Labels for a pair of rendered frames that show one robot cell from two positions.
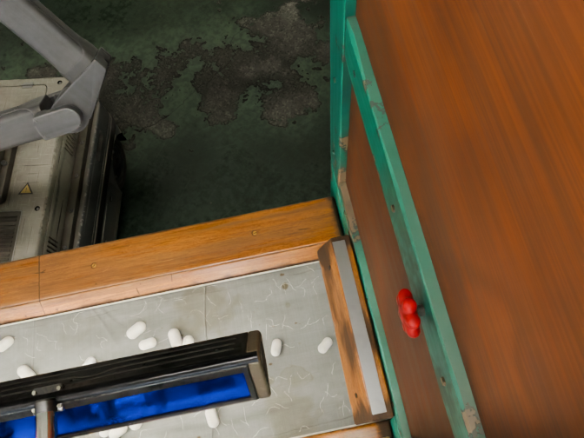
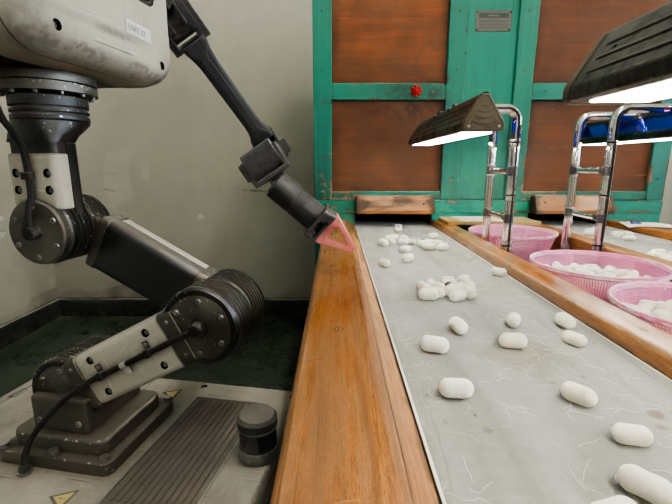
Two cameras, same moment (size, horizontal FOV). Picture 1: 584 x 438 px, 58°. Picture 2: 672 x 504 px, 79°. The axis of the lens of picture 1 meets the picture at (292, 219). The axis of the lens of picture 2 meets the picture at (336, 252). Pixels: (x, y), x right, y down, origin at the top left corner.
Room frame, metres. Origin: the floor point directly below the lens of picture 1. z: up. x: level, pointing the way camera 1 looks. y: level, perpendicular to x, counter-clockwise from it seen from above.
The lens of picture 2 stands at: (0.34, 1.51, 0.98)
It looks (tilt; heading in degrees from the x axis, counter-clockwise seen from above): 12 degrees down; 271
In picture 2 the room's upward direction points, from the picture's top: straight up
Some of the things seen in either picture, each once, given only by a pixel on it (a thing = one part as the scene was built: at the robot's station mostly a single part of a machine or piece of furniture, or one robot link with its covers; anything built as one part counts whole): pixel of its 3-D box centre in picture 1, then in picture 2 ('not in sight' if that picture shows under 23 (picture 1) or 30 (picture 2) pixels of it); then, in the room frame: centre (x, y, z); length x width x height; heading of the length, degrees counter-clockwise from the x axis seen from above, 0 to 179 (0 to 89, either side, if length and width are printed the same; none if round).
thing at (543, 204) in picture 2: not in sight; (572, 204); (-0.53, -0.08, 0.83); 0.30 x 0.06 x 0.07; 1
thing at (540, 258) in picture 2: not in sight; (594, 283); (-0.20, 0.64, 0.72); 0.27 x 0.27 x 0.10
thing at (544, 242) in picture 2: not in sight; (510, 244); (-0.19, 0.20, 0.72); 0.27 x 0.27 x 0.10
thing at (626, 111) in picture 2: not in sight; (616, 193); (-0.40, 0.37, 0.90); 0.20 x 0.19 x 0.45; 91
